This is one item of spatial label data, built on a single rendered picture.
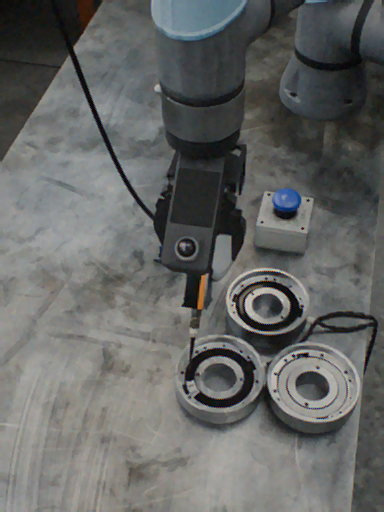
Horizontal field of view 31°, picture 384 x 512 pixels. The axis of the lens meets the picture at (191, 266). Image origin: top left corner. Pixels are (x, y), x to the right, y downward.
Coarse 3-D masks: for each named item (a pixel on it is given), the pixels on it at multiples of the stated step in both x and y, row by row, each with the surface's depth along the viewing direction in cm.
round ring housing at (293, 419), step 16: (288, 352) 82; (304, 352) 82; (320, 352) 82; (336, 352) 81; (272, 368) 80; (304, 368) 81; (320, 368) 81; (352, 368) 79; (272, 384) 79; (288, 384) 79; (320, 384) 82; (336, 384) 79; (352, 384) 79; (272, 400) 78; (304, 400) 78; (320, 400) 78; (352, 400) 78; (288, 416) 76; (304, 416) 77; (336, 416) 75; (304, 432) 78; (320, 432) 77
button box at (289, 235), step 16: (272, 192) 98; (272, 208) 96; (304, 208) 96; (256, 224) 94; (272, 224) 94; (288, 224) 94; (304, 224) 94; (256, 240) 96; (272, 240) 95; (288, 240) 95; (304, 240) 94
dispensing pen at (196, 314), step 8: (192, 280) 75; (200, 280) 75; (192, 288) 76; (192, 296) 76; (184, 304) 76; (192, 304) 76; (192, 312) 78; (200, 312) 78; (192, 320) 78; (200, 320) 79; (192, 328) 78; (192, 336) 79; (192, 344) 79; (192, 352) 80
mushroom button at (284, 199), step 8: (280, 192) 94; (288, 192) 94; (296, 192) 94; (272, 200) 93; (280, 200) 93; (288, 200) 93; (296, 200) 93; (280, 208) 93; (288, 208) 92; (296, 208) 93
